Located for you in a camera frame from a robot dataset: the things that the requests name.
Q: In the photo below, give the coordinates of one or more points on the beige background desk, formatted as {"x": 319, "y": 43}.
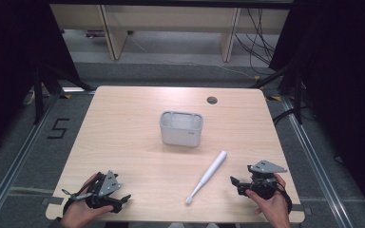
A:
{"x": 171, "y": 19}

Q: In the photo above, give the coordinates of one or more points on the yellow floor tape piece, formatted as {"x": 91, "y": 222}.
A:
{"x": 274, "y": 98}
{"x": 257, "y": 80}

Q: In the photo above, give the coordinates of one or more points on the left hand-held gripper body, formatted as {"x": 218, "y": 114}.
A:
{"x": 103, "y": 190}

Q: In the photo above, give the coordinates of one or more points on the black metal stand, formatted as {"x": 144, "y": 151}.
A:
{"x": 38, "y": 95}
{"x": 297, "y": 95}

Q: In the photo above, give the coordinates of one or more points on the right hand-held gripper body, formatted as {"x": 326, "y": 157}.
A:
{"x": 263, "y": 180}

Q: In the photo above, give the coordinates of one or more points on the grey toothbrush holder box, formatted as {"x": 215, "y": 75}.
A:
{"x": 180, "y": 136}

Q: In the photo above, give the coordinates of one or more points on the white electric toothbrush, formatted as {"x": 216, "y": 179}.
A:
{"x": 209, "y": 173}

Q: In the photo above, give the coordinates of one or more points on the dark curtain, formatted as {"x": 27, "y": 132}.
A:
{"x": 345, "y": 79}
{"x": 12, "y": 57}

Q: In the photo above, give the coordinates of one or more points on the person's right hand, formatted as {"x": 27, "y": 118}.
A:
{"x": 272, "y": 210}

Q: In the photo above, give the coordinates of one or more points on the metal floor rail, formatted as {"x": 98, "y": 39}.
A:
{"x": 316, "y": 164}
{"x": 15, "y": 164}

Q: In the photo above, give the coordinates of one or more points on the person's left hand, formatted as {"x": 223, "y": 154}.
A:
{"x": 80, "y": 213}

